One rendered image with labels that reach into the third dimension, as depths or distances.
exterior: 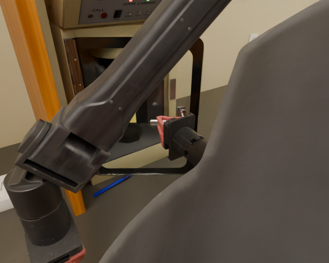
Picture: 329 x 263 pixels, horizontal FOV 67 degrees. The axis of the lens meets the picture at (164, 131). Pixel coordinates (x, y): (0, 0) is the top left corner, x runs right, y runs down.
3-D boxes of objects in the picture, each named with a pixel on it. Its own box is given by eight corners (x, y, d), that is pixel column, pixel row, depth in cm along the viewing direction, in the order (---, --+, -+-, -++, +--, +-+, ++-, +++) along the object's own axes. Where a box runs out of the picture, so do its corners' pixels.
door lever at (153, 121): (150, 118, 65) (150, 109, 64) (186, 118, 65) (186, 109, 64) (149, 128, 61) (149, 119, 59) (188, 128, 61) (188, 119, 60)
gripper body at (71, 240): (66, 204, 42) (56, 171, 38) (85, 252, 35) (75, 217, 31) (24, 222, 39) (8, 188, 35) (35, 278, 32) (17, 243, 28)
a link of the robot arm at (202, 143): (203, 169, 44) (212, 183, 48) (230, 143, 45) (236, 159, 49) (180, 150, 49) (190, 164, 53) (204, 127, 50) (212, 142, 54)
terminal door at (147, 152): (94, 174, 76) (67, 36, 55) (193, 172, 76) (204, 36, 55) (93, 175, 75) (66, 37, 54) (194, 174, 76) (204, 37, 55)
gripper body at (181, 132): (190, 110, 55) (213, 124, 50) (187, 148, 60) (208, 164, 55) (165, 118, 52) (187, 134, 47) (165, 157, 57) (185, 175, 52)
